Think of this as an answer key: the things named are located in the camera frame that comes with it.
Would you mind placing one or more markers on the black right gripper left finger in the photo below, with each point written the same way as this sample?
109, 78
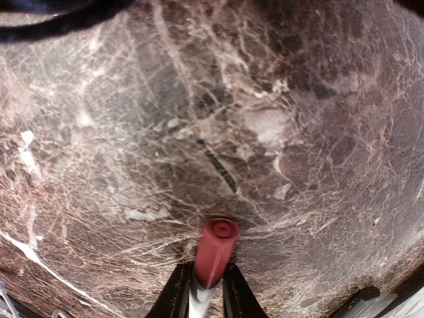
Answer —
173, 301

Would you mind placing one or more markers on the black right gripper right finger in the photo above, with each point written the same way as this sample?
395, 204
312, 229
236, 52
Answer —
238, 298

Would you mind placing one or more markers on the red white marker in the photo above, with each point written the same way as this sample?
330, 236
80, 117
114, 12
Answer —
214, 251

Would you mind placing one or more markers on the navy blue student backpack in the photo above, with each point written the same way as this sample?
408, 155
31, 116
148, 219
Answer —
68, 17

